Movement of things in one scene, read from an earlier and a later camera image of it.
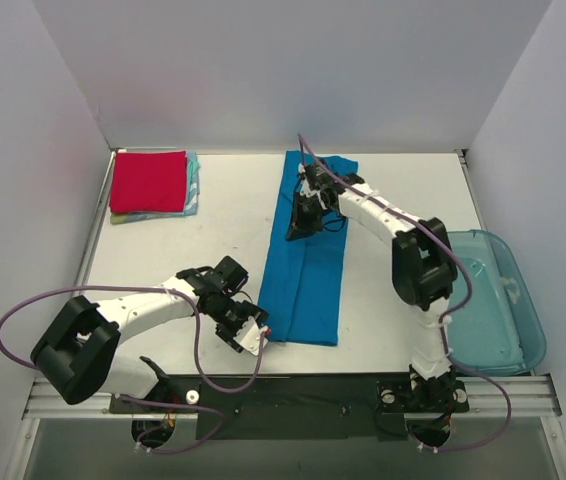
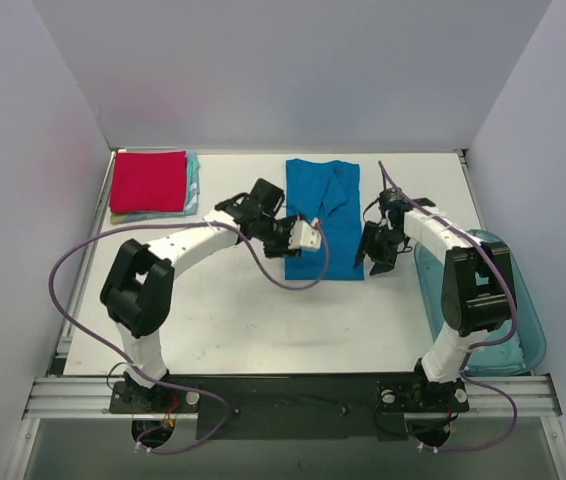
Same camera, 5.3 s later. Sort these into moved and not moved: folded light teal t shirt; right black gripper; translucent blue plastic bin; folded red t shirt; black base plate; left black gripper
Moved: left black gripper; right black gripper
Not moved: folded light teal t shirt; translucent blue plastic bin; black base plate; folded red t shirt
